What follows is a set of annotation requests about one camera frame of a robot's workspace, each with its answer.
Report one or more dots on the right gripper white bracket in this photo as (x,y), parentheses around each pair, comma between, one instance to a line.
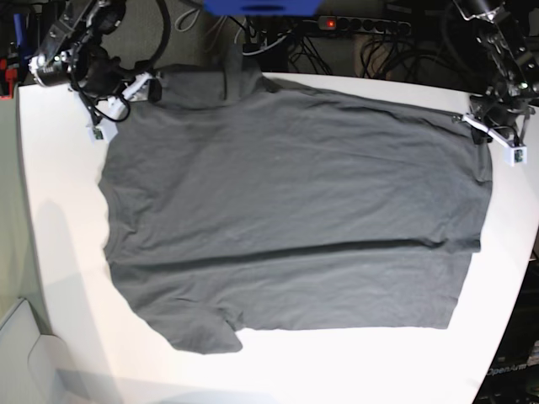
(116,109)

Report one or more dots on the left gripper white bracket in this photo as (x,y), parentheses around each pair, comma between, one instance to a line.
(504,135)

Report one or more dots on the dark grey t-shirt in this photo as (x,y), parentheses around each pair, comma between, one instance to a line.
(238,202)

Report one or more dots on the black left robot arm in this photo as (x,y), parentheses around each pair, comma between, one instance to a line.
(503,113)

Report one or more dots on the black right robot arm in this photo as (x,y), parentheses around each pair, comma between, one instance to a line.
(72,53)

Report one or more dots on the blue box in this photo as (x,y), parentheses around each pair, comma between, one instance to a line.
(262,7)

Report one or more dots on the red black object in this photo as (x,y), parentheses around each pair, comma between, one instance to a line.
(9,77)

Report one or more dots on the black power strip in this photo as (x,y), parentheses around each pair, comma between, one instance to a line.
(364,26)

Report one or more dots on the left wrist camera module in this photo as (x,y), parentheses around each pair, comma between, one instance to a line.
(515,155)

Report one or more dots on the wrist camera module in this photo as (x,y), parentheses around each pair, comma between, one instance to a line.
(102,132)
(515,155)

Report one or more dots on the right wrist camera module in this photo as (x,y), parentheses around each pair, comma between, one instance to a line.
(102,132)

